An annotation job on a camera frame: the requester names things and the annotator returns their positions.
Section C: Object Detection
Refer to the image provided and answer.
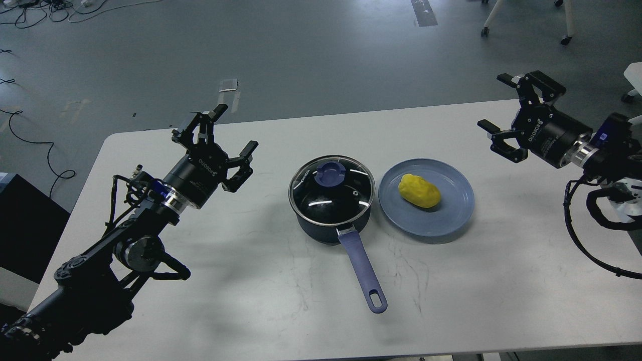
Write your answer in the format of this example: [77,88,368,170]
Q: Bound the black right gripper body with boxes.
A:
[512,104,592,169]

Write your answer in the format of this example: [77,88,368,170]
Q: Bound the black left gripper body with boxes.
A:
[165,142,235,209]

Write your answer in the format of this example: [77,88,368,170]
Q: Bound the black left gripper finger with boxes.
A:
[222,141,259,193]
[172,104,228,151]

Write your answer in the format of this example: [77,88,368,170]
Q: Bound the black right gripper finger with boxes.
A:
[477,119,528,163]
[496,71,567,108]

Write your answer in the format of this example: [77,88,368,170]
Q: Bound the glass lid blue knob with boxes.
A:
[288,155,376,229]

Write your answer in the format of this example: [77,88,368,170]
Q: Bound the yellow potato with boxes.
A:
[398,173,442,209]

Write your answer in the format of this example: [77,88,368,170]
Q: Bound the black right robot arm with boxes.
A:
[477,71,641,280]

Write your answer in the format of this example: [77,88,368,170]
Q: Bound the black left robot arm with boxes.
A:
[2,104,258,360]

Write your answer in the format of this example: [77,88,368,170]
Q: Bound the white chair base with casters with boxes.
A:
[480,0,574,46]

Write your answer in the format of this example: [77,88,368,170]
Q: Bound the blue plate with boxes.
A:
[378,158,475,238]

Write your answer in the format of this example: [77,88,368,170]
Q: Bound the dark blue saucepan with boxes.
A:
[288,155,388,314]

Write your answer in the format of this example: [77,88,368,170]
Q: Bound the black box at left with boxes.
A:
[1,173,70,284]

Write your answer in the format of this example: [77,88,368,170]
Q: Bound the black cable on floor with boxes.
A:
[0,109,77,199]

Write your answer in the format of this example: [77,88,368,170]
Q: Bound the tangled cables on floor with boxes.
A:
[0,0,166,30]

